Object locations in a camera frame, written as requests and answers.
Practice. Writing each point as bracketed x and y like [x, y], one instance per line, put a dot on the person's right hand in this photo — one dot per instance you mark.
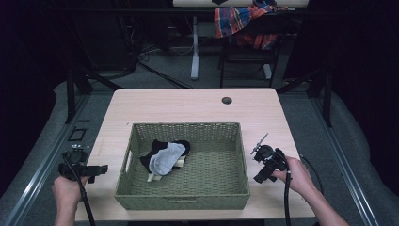
[296, 175]

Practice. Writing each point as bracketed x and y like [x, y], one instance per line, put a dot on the metal floor rail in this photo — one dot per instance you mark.
[40, 175]
[345, 175]

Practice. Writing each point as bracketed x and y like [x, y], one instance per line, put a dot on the black rectangular floor frame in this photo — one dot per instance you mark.
[77, 134]

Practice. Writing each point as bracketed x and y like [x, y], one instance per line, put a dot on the black chair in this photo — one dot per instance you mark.
[251, 55]

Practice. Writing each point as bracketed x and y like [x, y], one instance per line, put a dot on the black sock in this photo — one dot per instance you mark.
[156, 147]

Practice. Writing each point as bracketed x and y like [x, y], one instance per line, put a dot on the plaid cloth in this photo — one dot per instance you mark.
[230, 19]

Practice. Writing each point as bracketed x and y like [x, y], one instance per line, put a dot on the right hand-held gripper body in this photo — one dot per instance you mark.
[269, 161]

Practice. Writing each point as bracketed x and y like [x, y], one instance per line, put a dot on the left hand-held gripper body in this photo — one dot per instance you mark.
[75, 169]

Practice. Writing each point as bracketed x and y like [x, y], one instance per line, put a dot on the cream sock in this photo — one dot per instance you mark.
[153, 178]

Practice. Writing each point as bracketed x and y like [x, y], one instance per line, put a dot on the grey sock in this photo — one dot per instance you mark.
[164, 160]

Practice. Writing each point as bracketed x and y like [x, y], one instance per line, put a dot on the black metal stand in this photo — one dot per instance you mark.
[326, 94]
[71, 94]

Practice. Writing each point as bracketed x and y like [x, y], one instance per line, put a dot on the person's left hand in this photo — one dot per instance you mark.
[66, 190]

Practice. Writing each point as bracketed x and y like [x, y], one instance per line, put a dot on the white desk with legs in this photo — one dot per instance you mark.
[195, 56]

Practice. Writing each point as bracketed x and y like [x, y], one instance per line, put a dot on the green woven basket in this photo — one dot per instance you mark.
[213, 175]

